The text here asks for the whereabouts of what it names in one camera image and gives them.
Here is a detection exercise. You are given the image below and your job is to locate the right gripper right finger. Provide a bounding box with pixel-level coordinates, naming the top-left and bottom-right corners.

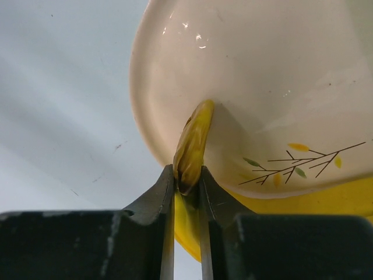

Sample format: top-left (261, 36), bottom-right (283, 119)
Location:
top-left (199, 167), bottom-right (372, 279)

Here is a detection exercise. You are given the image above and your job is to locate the yellow fake banana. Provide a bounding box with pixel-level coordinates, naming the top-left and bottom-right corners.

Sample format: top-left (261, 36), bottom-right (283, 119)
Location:
top-left (173, 99), bottom-right (372, 262)

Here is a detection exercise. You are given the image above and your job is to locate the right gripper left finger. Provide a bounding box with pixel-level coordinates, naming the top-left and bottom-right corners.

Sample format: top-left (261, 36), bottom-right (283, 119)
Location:
top-left (1, 165), bottom-right (174, 279)

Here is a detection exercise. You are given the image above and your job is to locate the cream ceramic plate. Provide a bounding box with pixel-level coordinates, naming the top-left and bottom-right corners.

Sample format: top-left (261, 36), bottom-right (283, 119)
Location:
top-left (129, 1), bottom-right (372, 199)

